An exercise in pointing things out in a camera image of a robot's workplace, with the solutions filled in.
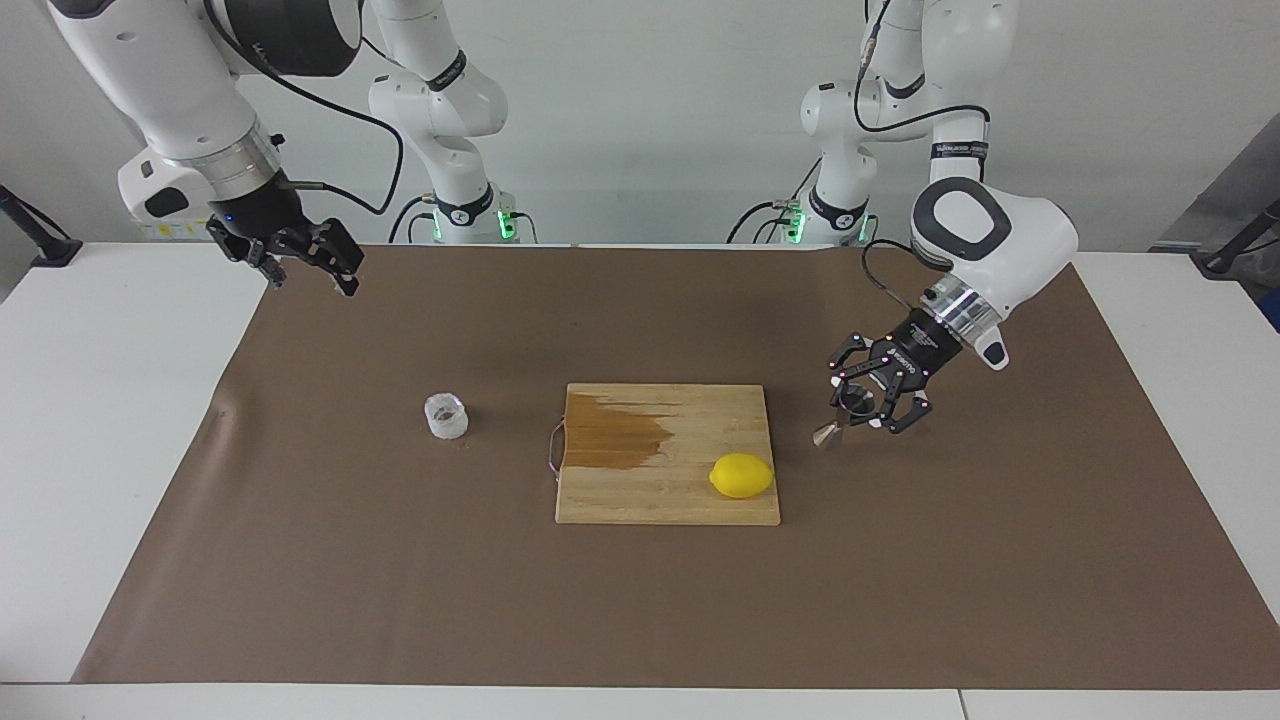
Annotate black left base cables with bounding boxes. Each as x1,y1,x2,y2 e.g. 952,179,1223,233
727,155,826,244

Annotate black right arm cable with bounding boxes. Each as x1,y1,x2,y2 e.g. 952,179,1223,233
205,0,406,216

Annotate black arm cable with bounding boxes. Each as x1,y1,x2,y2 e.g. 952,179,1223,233
855,0,991,313
205,0,406,216

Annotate wooden cutting board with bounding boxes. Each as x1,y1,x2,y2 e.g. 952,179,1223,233
555,383,783,527

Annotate white wall socket box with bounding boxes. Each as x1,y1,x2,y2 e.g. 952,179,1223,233
135,215,216,242

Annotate black clamp stand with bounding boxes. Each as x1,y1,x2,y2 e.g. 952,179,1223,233
1195,198,1280,279
0,185,83,268

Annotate black right base cables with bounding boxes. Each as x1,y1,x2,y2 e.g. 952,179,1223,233
388,195,441,244

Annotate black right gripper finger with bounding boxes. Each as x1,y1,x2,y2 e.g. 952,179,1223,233
206,220,290,290
298,217,364,299

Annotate brown paper table mat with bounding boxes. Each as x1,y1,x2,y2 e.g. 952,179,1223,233
72,245,1280,691

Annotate steel cocktail jigger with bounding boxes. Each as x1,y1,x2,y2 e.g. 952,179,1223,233
812,385,876,451

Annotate black base cables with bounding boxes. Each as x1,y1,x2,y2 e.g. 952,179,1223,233
388,195,441,244
727,155,826,244

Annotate yellow lemon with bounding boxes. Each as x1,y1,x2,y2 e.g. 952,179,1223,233
709,452,776,500

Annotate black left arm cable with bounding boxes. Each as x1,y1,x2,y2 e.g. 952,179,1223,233
855,0,991,313

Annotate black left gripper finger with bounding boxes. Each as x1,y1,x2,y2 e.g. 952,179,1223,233
868,390,934,437
827,334,886,389

